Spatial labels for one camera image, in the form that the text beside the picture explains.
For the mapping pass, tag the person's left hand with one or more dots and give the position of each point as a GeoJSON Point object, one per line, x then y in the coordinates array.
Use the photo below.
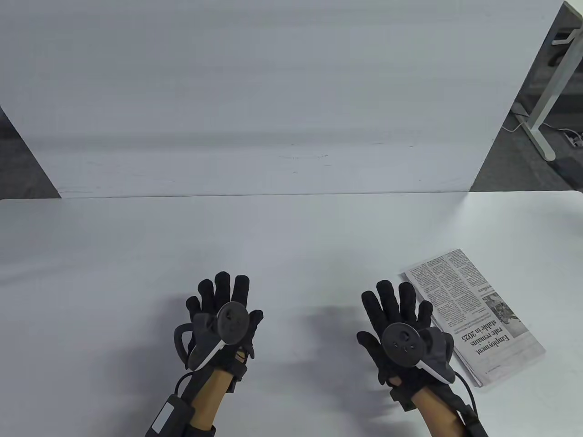
{"type": "Point", "coordinates": [225, 289]}

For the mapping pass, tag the person's right hand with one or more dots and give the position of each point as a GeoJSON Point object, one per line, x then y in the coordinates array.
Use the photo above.
{"type": "Point", "coordinates": [387, 300]}

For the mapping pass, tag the printed newspaper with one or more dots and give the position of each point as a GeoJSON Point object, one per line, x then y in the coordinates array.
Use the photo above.
{"type": "Point", "coordinates": [473, 309]}

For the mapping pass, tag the person's left forearm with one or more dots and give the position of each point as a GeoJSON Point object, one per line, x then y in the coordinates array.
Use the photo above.
{"type": "Point", "coordinates": [212, 391]}

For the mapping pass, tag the person's right forearm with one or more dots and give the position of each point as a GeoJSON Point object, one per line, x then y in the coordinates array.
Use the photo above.
{"type": "Point", "coordinates": [437, 414]}

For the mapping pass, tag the black and white controller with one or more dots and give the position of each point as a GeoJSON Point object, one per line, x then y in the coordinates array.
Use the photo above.
{"type": "Point", "coordinates": [232, 321]}
{"type": "Point", "coordinates": [403, 341]}

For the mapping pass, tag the white backdrop board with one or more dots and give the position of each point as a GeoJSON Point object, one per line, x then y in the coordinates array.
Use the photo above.
{"type": "Point", "coordinates": [273, 91]}

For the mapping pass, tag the white desk leg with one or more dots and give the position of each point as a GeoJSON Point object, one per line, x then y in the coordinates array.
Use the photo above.
{"type": "Point", "coordinates": [551, 91]}

